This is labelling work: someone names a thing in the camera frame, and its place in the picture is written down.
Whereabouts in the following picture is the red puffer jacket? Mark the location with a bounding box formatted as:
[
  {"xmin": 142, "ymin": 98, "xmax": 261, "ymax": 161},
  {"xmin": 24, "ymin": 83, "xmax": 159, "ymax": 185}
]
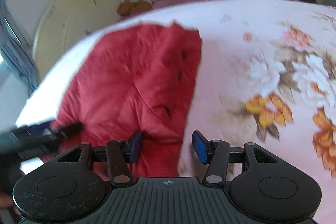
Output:
[{"xmin": 52, "ymin": 23, "xmax": 202, "ymax": 177}]

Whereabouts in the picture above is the blue curtain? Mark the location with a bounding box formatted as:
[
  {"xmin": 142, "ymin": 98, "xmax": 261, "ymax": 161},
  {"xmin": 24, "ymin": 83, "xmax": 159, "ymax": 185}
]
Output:
[{"xmin": 1, "ymin": 0, "xmax": 38, "ymax": 96}]

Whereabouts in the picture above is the white floral bed sheet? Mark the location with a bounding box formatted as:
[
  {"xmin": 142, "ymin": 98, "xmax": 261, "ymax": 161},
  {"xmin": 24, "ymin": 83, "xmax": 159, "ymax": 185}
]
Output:
[{"xmin": 16, "ymin": 0, "xmax": 335, "ymax": 223}]

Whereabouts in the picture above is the cream rounded headboard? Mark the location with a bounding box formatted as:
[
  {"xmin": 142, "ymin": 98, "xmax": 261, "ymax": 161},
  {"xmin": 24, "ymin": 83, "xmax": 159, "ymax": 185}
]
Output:
[{"xmin": 33, "ymin": 0, "xmax": 121, "ymax": 80}]

